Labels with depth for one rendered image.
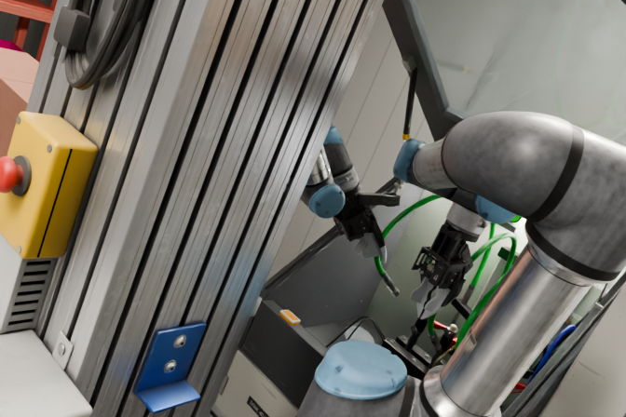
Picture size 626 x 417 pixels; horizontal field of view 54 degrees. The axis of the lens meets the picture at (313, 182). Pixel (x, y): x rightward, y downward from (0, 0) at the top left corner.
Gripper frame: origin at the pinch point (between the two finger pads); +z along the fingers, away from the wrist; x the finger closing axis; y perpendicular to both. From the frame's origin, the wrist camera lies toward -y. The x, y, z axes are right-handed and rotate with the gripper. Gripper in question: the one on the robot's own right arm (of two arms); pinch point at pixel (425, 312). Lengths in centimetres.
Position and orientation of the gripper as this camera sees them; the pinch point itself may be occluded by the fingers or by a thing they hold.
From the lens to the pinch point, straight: 130.8
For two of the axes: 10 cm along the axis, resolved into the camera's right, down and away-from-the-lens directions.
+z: -3.8, 8.9, 2.5
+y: -6.5, -0.6, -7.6
